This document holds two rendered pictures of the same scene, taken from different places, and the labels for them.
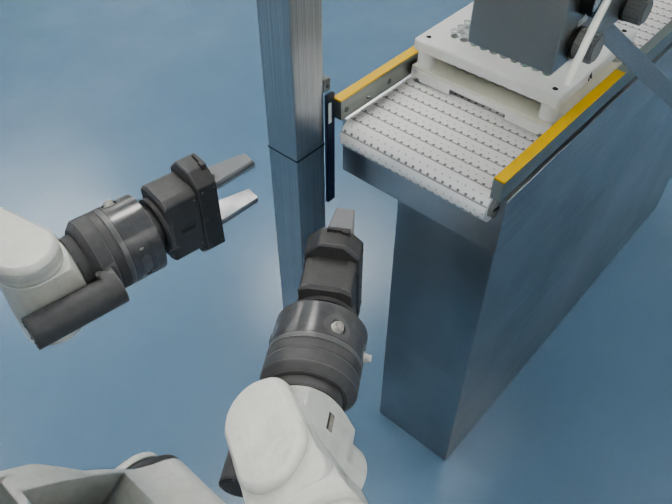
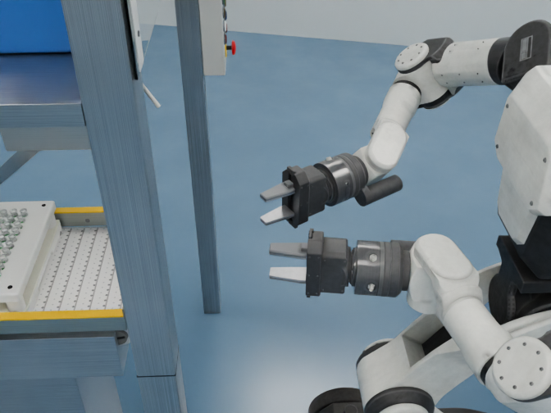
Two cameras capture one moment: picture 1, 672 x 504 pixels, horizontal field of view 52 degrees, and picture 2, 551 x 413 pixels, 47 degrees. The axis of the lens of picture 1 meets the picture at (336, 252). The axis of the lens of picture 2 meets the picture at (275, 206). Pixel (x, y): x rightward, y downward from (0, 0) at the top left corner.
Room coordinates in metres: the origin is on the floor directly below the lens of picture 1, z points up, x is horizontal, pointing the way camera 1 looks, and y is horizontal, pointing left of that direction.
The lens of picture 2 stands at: (1.15, 0.66, 1.69)
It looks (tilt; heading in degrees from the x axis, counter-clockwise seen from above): 37 degrees down; 226
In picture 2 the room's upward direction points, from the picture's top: straight up
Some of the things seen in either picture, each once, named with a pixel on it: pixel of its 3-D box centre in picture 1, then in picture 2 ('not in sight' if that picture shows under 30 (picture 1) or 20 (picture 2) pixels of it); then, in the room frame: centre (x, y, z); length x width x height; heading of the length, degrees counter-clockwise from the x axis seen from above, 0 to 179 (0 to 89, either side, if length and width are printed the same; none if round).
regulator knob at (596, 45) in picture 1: (587, 40); not in sight; (0.65, -0.26, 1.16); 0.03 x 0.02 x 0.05; 139
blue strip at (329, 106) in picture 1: (330, 150); not in sight; (0.84, 0.01, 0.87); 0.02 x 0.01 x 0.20; 139
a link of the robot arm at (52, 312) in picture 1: (69, 286); (414, 270); (0.46, 0.27, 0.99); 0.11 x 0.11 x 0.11; 40
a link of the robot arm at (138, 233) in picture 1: (159, 222); (343, 267); (0.55, 0.19, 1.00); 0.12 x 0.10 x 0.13; 130
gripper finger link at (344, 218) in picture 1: (340, 228); (276, 190); (0.51, 0.00, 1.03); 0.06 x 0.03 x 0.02; 170
